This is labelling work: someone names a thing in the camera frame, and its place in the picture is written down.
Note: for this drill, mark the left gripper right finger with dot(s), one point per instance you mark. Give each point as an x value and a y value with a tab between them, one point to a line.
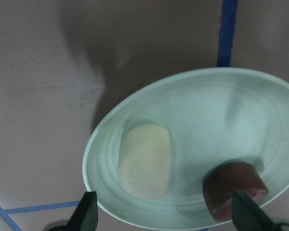
247	216

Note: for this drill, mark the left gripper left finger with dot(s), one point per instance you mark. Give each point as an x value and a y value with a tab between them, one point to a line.
85	217

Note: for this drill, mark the white bun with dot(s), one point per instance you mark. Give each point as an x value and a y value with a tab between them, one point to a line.
144	161

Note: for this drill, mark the brown bun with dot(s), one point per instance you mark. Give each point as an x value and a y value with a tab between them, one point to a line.
220	184

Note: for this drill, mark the light green plate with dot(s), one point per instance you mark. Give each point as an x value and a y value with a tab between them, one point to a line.
214	115

